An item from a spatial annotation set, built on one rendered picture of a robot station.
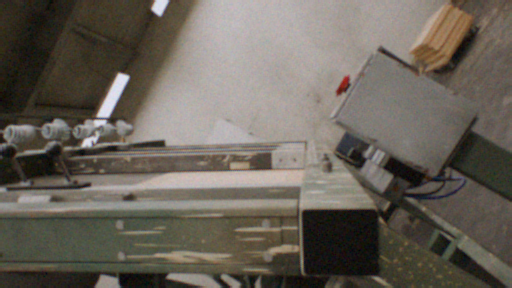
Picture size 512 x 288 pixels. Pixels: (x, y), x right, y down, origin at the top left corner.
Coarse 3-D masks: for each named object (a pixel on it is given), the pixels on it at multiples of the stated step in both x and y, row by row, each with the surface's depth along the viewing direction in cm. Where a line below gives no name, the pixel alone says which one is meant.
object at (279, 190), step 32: (0, 192) 92; (32, 192) 90; (64, 192) 89; (96, 192) 88; (128, 192) 87; (160, 192) 86; (192, 192) 85; (224, 192) 84; (256, 192) 82; (288, 192) 81
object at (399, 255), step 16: (384, 208) 267; (384, 224) 60; (448, 224) 168; (384, 240) 55; (400, 240) 55; (464, 240) 149; (384, 256) 55; (400, 256) 55; (416, 256) 55; (432, 256) 55; (480, 256) 134; (496, 256) 132; (384, 272) 55; (400, 272) 55; (416, 272) 55; (432, 272) 54; (448, 272) 54; (464, 272) 57; (496, 272) 122
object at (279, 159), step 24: (48, 120) 160; (72, 168) 157; (96, 168) 156; (120, 168) 154; (144, 168) 153; (168, 168) 151; (192, 168) 150; (216, 168) 148; (264, 168) 145; (288, 168) 144
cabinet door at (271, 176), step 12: (156, 180) 114; (168, 180) 115; (180, 180) 114; (192, 180) 113; (204, 180) 112; (216, 180) 111; (228, 180) 110; (240, 180) 109; (252, 180) 108; (264, 180) 107; (276, 180) 106; (288, 180) 103; (300, 180) 102
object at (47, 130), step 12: (96, 120) 197; (108, 120) 208; (120, 120) 221; (12, 132) 136; (24, 132) 135; (48, 132) 157; (60, 132) 156; (84, 132) 172; (108, 132) 194; (120, 132) 212; (132, 132) 218
